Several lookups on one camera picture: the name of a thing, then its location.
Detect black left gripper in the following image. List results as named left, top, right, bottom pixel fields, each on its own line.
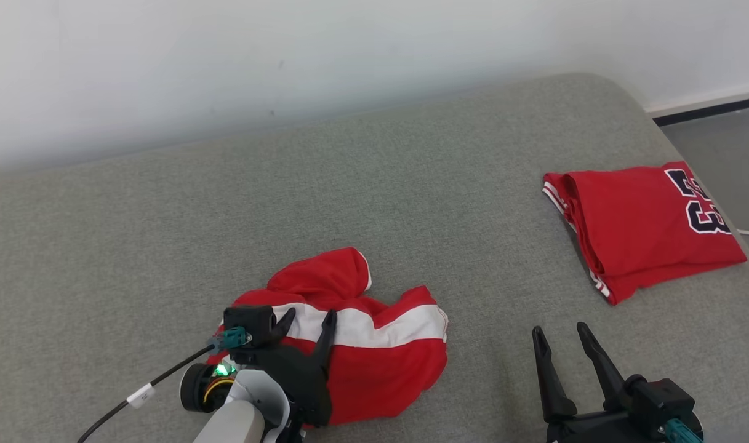
left=230, top=307, right=338, bottom=429

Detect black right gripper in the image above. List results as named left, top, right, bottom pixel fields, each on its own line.
left=531, top=321, right=679, bottom=443

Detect red shorts with white stripe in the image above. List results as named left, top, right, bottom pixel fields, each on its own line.
left=204, top=247, right=449, bottom=429

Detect red basketball jersey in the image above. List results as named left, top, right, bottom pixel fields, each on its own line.
left=542, top=161, right=748, bottom=307

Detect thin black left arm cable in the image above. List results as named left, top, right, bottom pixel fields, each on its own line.
left=76, top=326, right=253, bottom=443

